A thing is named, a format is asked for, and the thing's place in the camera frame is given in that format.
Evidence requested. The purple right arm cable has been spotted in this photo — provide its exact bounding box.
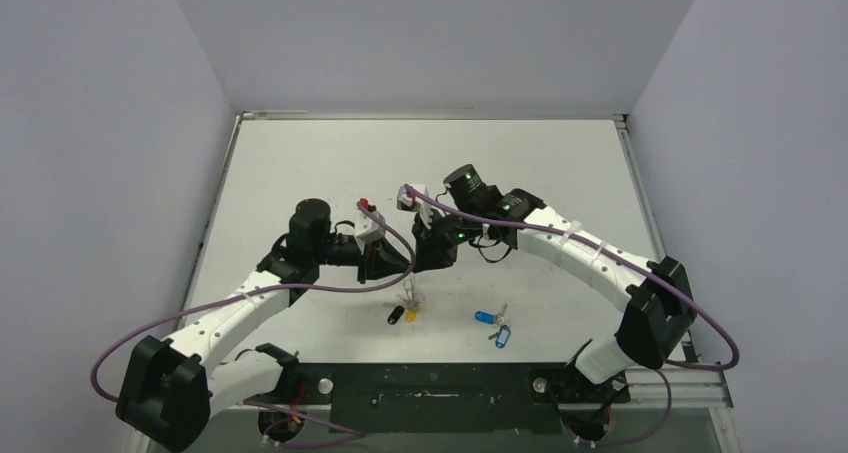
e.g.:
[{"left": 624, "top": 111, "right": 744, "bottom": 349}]
[{"left": 404, "top": 184, "right": 741, "bottom": 372}]

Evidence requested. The silver key on blue tag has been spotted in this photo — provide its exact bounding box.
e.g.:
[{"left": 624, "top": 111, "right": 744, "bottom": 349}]
[{"left": 493, "top": 304, "right": 509, "bottom": 328}]

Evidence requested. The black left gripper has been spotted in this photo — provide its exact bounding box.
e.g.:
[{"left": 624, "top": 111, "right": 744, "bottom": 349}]
[{"left": 313, "top": 235, "right": 411, "bottom": 285}]

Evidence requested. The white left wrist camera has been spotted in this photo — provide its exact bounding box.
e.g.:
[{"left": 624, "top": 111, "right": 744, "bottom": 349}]
[{"left": 354, "top": 198, "right": 386, "bottom": 248}]

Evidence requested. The black key tag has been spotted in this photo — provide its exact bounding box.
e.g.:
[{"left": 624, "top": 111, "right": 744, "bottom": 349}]
[{"left": 387, "top": 305, "right": 405, "bottom": 325}]

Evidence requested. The aluminium frame rail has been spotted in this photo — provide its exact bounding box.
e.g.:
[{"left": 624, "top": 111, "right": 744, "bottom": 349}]
[{"left": 619, "top": 367, "right": 733, "bottom": 409}]

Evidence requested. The solid blue key tag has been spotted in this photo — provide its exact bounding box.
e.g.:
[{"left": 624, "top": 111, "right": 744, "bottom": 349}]
[{"left": 474, "top": 311, "right": 496, "bottom": 325}]

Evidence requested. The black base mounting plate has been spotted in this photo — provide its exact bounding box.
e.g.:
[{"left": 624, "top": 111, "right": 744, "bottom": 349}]
[{"left": 269, "top": 363, "right": 630, "bottom": 434}]

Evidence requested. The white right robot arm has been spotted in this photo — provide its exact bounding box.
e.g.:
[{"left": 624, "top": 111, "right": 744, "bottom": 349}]
[{"left": 397, "top": 164, "right": 697, "bottom": 402}]

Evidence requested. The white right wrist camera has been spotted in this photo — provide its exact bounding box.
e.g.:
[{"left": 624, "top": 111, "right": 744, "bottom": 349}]
[{"left": 396, "top": 185, "right": 433, "bottom": 229}]

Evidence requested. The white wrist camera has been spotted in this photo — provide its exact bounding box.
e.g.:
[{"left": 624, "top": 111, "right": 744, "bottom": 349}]
[
  {"left": 354, "top": 198, "right": 386, "bottom": 248},
  {"left": 396, "top": 185, "right": 433, "bottom": 229}
]

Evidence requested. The perforated metal key plate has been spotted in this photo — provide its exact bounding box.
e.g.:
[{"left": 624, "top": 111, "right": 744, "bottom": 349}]
[{"left": 397, "top": 273, "right": 426, "bottom": 311}]

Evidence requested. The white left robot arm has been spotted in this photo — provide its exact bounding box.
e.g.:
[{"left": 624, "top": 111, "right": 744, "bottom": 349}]
[{"left": 116, "top": 199, "right": 415, "bottom": 452}]

